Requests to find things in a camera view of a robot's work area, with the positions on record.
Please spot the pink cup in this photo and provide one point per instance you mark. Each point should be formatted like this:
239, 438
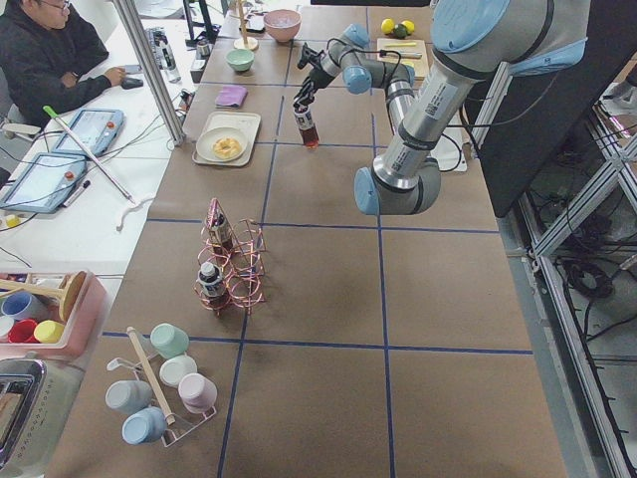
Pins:
197, 392

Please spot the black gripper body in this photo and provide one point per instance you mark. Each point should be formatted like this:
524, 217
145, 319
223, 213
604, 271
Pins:
313, 80

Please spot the tea bottle bottom rack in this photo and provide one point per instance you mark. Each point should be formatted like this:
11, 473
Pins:
211, 282

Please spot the green lime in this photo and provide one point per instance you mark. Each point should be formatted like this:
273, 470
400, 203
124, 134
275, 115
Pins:
400, 31

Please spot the wooden cutting board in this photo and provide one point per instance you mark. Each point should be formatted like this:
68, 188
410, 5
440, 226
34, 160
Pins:
414, 57

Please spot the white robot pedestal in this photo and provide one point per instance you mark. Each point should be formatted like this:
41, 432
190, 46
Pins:
449, 151

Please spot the lower teach pendant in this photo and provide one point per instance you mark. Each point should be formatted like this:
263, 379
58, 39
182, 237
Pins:
46, 183

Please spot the black marker pen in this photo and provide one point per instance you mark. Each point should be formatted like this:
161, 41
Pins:
77, 193

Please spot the wooden wire cup rack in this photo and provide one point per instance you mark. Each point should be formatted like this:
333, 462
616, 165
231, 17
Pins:
145, 365

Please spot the purple folded cloth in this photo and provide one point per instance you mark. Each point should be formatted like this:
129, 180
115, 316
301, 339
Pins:
231, 97

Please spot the white cup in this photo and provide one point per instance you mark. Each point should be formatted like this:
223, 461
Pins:
174, 369

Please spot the cream plate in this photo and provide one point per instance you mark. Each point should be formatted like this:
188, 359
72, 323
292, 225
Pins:
207, 139

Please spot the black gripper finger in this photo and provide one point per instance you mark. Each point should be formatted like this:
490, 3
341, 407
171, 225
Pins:
302, 102

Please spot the yellow lemon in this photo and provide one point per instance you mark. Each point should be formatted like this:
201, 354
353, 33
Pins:
409, 26
387, 26

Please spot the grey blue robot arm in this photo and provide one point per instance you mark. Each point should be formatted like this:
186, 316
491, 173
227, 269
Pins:
470, 40

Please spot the grey cup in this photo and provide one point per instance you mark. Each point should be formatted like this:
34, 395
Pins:
128, 396

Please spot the person in black hoodie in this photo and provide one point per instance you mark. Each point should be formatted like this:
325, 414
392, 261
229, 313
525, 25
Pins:
46, 48

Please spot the mint green bowl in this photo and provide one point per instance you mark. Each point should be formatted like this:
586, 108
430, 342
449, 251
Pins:
240, 60

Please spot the right yellow lemon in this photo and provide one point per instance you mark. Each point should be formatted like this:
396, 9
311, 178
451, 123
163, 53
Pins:
409, 26

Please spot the yellow plastic knife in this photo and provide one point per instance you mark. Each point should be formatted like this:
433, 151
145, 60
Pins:
400, 44

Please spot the left yellow lemon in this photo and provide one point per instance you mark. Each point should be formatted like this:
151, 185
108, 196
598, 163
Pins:
387, 26

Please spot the aluminium frame post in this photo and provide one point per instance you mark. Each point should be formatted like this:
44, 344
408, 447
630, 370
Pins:
128, 17

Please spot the teach pendant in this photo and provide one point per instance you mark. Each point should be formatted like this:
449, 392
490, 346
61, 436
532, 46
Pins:
96, 128
46, 183

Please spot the white grabber stick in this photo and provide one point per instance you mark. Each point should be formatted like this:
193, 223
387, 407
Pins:
134, 204

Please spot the upper teach pendant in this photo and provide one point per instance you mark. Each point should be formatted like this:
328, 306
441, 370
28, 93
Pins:
96, 128

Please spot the mint green cup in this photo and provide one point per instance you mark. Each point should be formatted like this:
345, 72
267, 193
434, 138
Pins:
169, 341

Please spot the light blue cup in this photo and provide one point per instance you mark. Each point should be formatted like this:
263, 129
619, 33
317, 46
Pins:
144, 426

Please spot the pink storage bin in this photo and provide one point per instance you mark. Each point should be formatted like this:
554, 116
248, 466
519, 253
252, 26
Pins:
50, 315

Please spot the copper wire bottle rack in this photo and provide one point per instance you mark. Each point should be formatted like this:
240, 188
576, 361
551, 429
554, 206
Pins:
243, 267

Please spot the tea bottle rack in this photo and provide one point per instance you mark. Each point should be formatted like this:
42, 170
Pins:
211, 282
219, 232
306, 126

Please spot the black computer mouse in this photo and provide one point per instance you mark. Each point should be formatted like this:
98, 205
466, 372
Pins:
131, 83

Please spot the glazed donut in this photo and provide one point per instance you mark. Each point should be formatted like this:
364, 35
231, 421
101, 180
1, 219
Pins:
227, 148

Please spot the beige serving tray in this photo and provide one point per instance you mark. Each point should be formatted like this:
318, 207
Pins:
247, 123

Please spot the pink bowl with ice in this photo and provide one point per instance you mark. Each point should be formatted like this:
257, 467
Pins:
283, 25

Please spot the wooden mug tree stand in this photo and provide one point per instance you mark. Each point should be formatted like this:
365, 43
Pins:
245, 42

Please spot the silver toaster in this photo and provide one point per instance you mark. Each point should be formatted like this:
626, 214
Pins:
36, 398

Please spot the tea bottle top rack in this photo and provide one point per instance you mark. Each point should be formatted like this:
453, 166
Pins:
219, 232

